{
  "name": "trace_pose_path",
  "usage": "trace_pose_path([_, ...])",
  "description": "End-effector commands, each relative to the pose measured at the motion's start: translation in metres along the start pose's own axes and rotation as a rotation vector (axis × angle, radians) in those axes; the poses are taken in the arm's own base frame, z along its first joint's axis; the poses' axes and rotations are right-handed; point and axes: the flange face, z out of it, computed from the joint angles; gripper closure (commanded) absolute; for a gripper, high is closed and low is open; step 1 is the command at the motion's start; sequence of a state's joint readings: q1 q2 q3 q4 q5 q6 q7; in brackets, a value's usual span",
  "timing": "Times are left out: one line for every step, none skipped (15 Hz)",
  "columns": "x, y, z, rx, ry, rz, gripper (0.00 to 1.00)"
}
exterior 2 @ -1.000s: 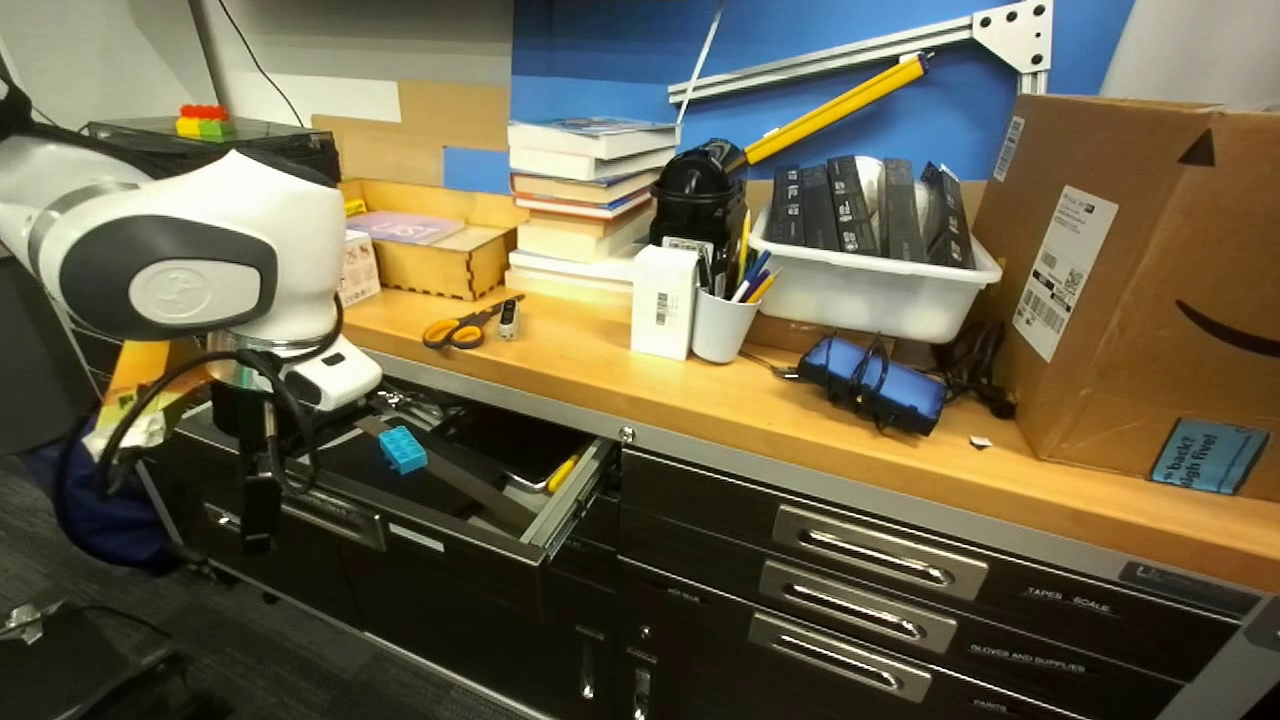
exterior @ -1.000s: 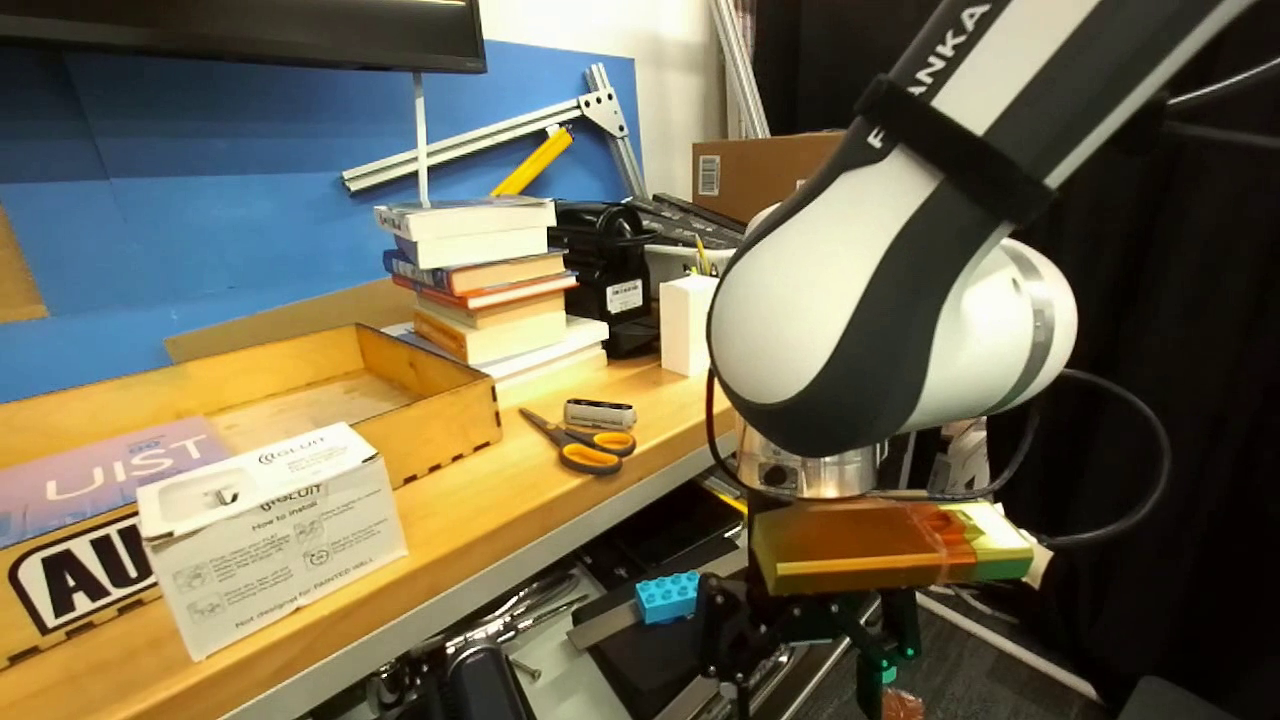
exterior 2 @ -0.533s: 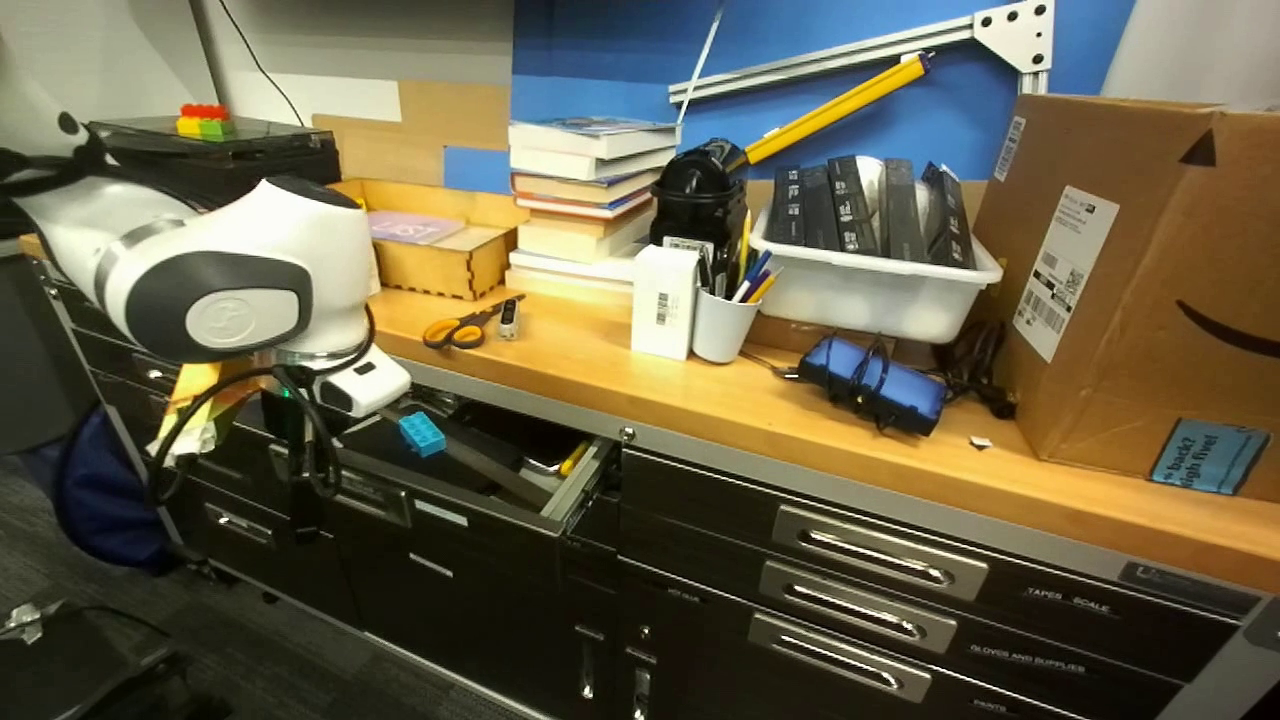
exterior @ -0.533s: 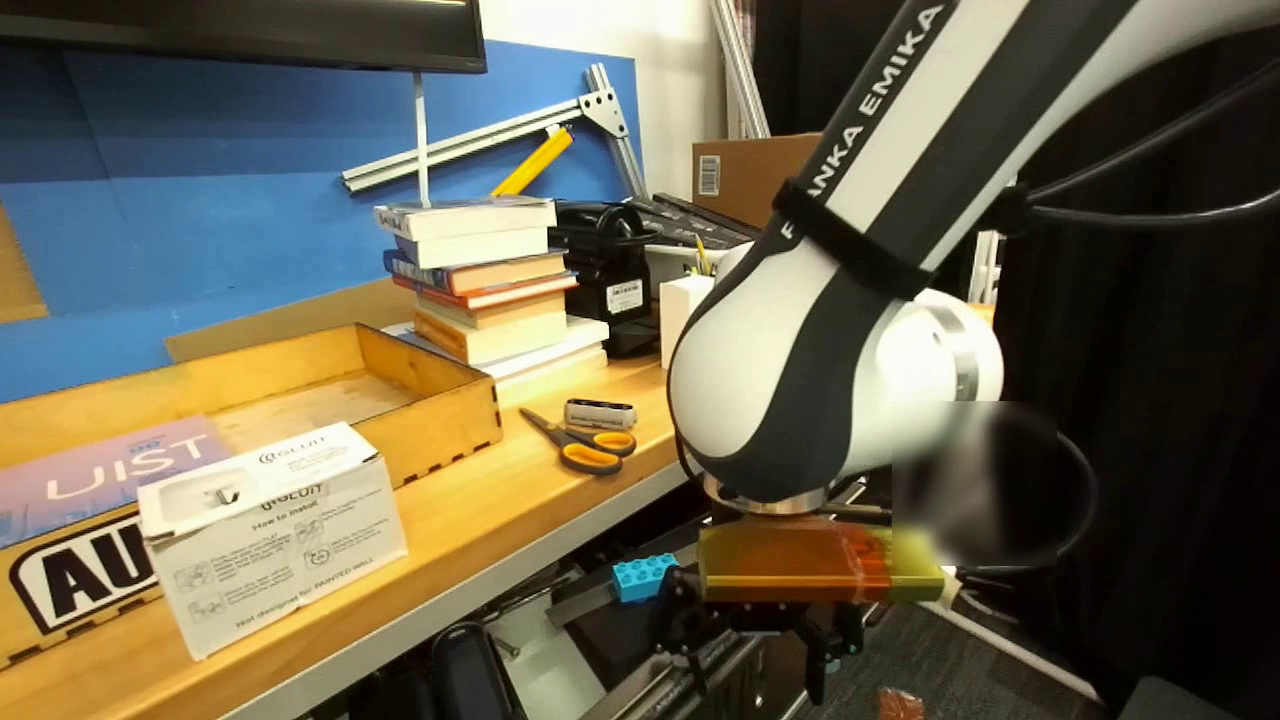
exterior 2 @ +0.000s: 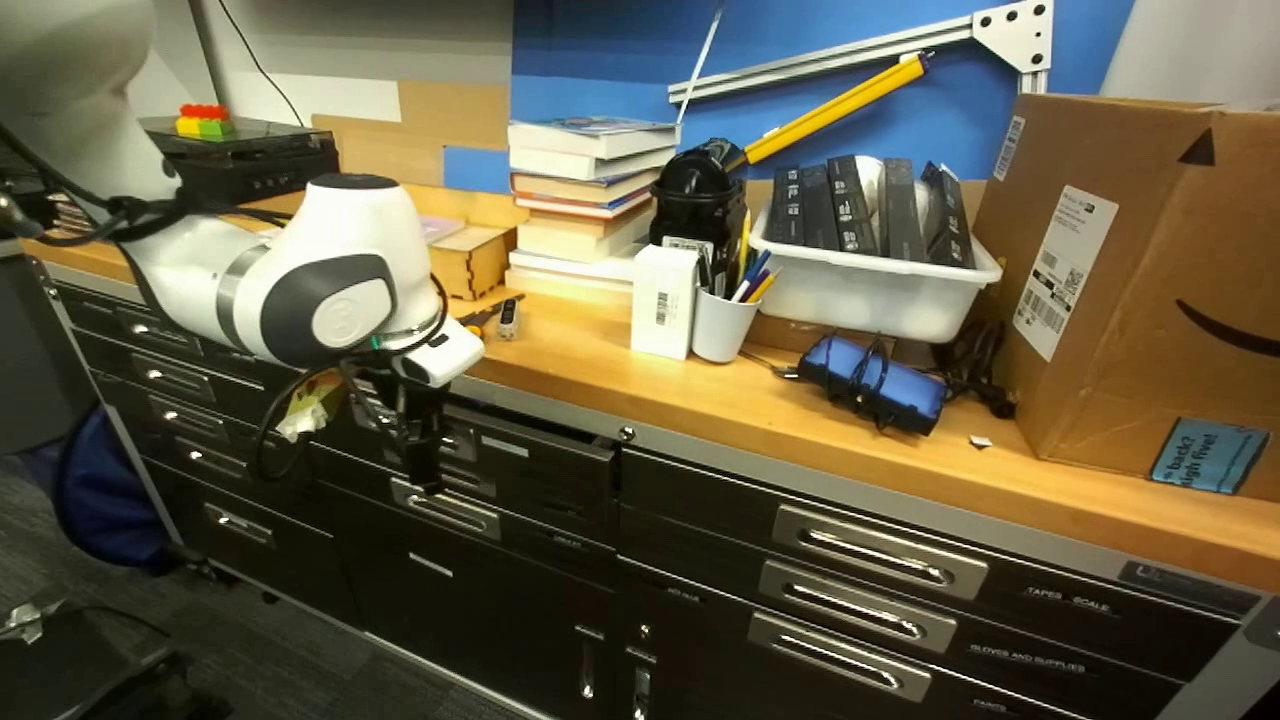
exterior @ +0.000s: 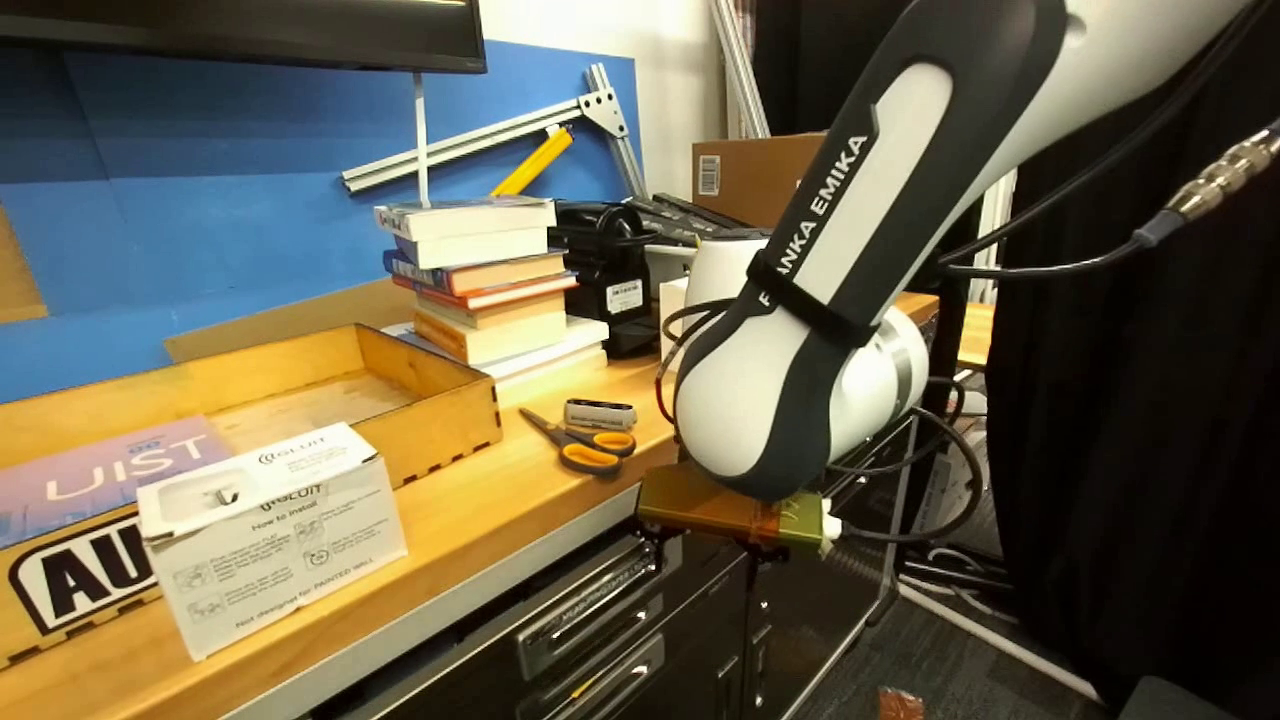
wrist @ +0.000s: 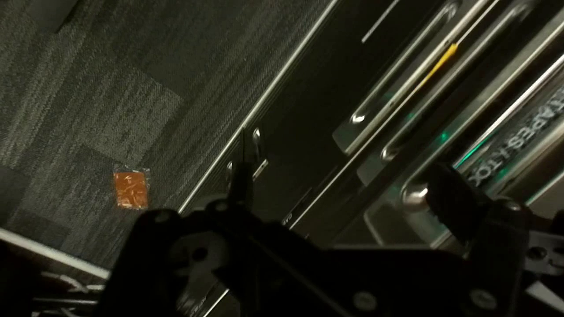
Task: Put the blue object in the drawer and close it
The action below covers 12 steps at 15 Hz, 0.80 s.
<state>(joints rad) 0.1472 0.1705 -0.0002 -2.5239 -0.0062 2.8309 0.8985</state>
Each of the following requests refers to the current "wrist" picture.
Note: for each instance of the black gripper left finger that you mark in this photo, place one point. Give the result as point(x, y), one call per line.
point(234, 247)

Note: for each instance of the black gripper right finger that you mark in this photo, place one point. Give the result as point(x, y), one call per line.
point(495, 247)

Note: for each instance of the metal rack with silver rails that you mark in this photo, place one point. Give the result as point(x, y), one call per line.
point(516, 141)

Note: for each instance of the orange tape square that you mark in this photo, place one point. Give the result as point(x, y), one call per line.
point(130, 189)

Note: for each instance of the white metal bar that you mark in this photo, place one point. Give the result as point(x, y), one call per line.
point(52, 252)

